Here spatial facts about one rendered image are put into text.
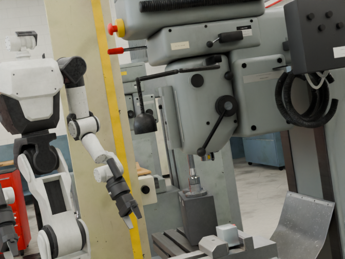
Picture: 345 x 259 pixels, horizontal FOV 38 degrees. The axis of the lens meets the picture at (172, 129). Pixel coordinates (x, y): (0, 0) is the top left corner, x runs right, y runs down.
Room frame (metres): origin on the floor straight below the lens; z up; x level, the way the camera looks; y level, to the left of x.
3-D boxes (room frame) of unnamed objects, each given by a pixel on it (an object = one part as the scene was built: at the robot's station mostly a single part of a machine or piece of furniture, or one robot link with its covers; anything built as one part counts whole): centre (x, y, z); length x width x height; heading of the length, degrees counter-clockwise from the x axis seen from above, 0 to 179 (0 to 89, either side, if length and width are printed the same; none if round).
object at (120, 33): (1.64, 0.12, 1.76); 0.06 x 0.02 x 0.06; 16
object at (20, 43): (2.14, 0.58, 1.84); 0.10 x 0.07 x 0.09; 124
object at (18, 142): (2.22, 0.63, 1.37); 0.28 x 0.13 x 0.18; 34
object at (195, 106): (1.70, -0.11, 1.47); 0.21 x 0.19 x 0.32; 16
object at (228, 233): (1.63, -0.12, 1.03); 0.06 x 0.05 x 0.06; 17
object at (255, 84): (1.75, -0.29, 1.47); 0.24 x 0.19 x 0.26; 16
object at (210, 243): (1.61, -0.07, 1.01); 0.12 x 0.06 x 0.04; 17
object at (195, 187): (2.02, -0.05, 1.14); 0.05 x 0.05 x 0.06
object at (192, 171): (2.02, -0.05, 1.24); 0.03 x 0.03 x 0.11
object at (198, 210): (2.07, -0.05, 1.02); 0.22 x 0.12 x 0.20; 5
